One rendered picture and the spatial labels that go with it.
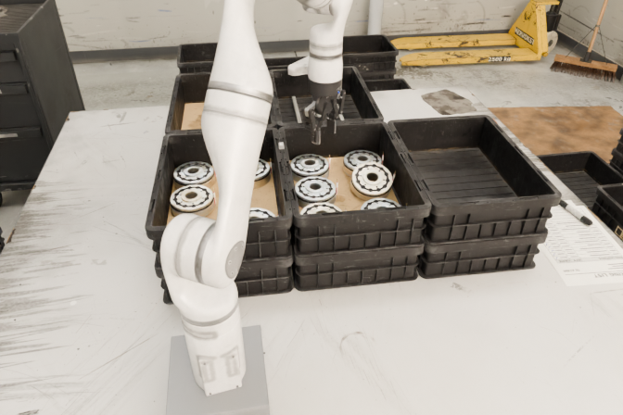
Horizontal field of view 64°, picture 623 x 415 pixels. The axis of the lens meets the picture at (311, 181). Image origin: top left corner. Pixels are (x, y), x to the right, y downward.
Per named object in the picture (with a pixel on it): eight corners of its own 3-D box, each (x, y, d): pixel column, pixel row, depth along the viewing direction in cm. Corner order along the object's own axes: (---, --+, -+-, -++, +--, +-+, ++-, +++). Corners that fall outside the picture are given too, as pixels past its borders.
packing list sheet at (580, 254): (657, 279, 121) (658, 278, 121) (570, 291, 118) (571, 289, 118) (577, 199, 148) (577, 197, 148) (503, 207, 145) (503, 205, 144)
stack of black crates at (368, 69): (377, 102, 327) (384, 33, 301) (391, 123, 302) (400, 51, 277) (317, 106, 321) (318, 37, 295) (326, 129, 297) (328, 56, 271)
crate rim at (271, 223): (293, 228, 104) (293, 220, 103) (146, 241, 101) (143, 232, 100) (277, 134, 137) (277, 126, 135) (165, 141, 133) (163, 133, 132)
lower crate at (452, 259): (538, 272, 123) (552, 235, 116) (420, 283, 120) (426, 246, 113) (473, 180, 156) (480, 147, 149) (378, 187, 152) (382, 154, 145)
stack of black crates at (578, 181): (632, 244, 215) (653, 200, 202) (568, 251, 211) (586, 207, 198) (577, 190, 248) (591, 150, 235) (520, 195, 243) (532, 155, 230)
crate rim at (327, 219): (432, 217, 108) (434, 207, 107) (294, 228, 104) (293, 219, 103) (385, 127, 140) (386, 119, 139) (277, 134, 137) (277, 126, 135)
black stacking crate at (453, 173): (549, 238, 117) (564, 198, 111) (426, 249, 114) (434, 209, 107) (479, 150, 149) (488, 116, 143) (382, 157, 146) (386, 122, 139)
